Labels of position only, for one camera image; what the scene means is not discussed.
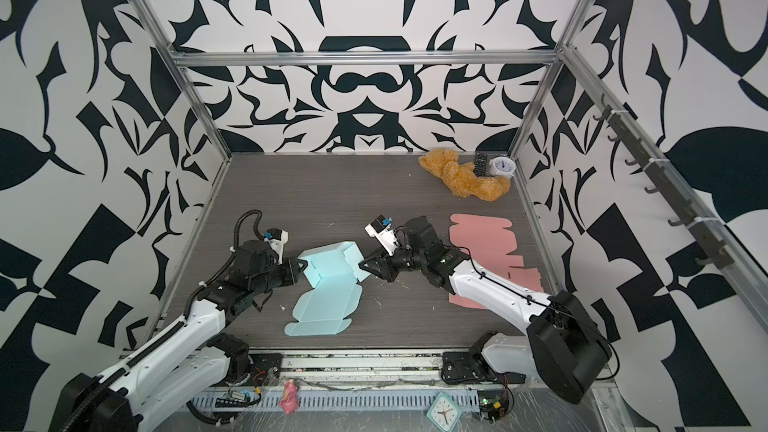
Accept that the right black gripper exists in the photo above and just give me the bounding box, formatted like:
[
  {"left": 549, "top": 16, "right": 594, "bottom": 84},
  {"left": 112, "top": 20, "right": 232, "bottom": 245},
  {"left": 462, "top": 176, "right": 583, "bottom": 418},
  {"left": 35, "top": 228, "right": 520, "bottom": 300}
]
[{"left": 358, "top": 242, "right": 430, "bottom": 284}]

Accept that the light blue paper box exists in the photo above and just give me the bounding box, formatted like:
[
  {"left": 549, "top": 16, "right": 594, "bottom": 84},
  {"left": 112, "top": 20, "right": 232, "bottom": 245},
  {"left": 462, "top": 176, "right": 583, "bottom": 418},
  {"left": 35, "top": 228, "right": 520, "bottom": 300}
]
[{"left": 284, "top": 241, "right": 370, "bottom": 337}]

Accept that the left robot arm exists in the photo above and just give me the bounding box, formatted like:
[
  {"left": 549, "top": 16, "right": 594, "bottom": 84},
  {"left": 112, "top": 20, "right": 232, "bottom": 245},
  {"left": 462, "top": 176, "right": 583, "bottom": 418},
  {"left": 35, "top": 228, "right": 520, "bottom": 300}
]
[{"left": 50, "top": 240, "right": 308, "bottom": 431}]

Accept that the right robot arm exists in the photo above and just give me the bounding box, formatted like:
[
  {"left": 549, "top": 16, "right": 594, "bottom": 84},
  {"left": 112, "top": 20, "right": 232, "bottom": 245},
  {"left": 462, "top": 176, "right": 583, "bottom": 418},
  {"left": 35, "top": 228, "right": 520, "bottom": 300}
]
[{"left": 359, "top": 216, "right": 615, "bottom": 404}]

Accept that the pink paper box blank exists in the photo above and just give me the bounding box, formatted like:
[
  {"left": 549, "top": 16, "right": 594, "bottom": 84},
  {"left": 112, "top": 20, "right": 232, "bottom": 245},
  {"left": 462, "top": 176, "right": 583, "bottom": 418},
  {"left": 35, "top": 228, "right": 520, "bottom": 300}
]
[{"left": 449, "top": 214, "right": 544, "bottom": 292}]

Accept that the brown teddy bear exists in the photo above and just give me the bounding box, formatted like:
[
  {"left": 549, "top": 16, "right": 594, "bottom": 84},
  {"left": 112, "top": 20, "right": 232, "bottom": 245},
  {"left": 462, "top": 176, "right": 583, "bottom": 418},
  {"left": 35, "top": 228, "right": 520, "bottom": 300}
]
[{"left": 418, "top": 149, "right": 511, "bottom": 202}]

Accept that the green circuit board left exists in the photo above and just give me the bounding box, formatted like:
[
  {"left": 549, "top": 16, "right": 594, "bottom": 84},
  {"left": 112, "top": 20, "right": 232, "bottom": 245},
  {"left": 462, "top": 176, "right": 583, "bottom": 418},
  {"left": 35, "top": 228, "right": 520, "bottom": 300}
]
[{"left": 215, "top": 388, "right": 262, "bottom": 409}]

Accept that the pink small toy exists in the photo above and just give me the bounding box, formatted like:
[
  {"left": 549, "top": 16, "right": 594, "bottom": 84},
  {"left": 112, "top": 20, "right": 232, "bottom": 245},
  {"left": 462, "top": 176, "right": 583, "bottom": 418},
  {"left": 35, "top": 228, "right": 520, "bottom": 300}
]
[{"left": 279, "top": 379, "right": 299, "bottom": 415}]

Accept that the black remote control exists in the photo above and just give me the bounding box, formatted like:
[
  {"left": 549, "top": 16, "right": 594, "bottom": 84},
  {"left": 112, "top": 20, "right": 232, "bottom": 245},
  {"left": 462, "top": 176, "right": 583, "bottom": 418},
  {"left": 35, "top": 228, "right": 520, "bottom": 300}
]
[{"left": 473, "top": 152, "right": 488, "bottom": 177}]

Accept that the white round alarm clock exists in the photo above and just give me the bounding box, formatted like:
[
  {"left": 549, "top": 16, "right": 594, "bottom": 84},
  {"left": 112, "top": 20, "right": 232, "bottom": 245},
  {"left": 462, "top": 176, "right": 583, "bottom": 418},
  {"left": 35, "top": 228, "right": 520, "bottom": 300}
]
[{"left": 488, "top": 156, "right": 517, "bottom": 179}]

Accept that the teal square clock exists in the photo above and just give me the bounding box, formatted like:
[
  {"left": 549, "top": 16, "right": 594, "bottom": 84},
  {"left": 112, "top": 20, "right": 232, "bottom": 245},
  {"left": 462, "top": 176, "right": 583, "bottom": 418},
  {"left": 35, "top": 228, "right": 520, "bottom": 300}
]
[{"left": 426, "top": 392, "right": 463, "bottom": 432}]

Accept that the circuit board right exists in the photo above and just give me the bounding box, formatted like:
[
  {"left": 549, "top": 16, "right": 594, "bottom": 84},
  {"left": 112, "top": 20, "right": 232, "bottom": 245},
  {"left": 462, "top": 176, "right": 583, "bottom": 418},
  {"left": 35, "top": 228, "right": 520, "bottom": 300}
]
[{"left": 478, "top": 388, "right": 515, "bottom": 423}]

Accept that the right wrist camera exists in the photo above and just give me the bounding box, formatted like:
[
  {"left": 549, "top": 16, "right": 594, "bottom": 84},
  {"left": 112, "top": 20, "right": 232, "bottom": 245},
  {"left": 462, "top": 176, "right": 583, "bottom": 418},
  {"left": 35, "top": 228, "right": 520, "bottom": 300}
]
[{"left": 364, "top": 215, "right": 399, "bottom": 256}]

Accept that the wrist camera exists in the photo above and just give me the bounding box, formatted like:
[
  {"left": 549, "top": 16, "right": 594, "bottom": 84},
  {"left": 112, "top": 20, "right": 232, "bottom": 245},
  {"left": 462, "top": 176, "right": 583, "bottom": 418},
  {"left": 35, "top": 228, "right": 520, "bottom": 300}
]
[
  {"left": 264, "top": 228, "right": 289, "bottom": 264},
  {"left": 364, "top": 215, "right": 399, "bottom": 256}
]

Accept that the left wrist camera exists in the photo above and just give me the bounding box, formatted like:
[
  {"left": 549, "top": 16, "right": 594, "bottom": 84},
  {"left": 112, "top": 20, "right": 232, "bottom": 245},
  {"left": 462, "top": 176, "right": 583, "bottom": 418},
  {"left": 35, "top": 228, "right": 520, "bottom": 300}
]
[{"left": 264, "top": 228, "right": 289, "bottom": 264}]

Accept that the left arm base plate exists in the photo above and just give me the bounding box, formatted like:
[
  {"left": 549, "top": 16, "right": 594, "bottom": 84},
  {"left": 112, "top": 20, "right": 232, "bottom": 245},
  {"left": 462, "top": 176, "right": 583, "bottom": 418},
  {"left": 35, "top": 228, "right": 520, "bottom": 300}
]
[{"left": 212, "top": 353, "right": 283, "bottom": 387}]

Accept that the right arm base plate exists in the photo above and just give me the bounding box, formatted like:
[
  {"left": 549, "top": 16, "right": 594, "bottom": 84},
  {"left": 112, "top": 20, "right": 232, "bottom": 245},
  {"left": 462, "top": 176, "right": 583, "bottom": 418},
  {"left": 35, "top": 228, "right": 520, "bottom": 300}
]
[{"left": 440, "top": 352, "right": 527, "bottom": 385}]

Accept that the black corrugated cable left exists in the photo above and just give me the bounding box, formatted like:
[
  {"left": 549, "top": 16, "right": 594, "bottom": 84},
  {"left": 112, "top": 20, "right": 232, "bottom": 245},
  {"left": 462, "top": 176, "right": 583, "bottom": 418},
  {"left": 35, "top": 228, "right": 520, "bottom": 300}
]
[{"left": 50, "top": 317, "right": 241, "bottom": 432}]

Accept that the black coat hook rail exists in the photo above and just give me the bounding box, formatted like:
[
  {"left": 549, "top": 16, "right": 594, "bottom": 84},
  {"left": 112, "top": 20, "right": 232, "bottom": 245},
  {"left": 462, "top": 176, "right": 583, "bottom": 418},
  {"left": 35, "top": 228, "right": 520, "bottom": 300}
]
[{"left": 598, "top": 104, "right": 735, "bottom": 270}]

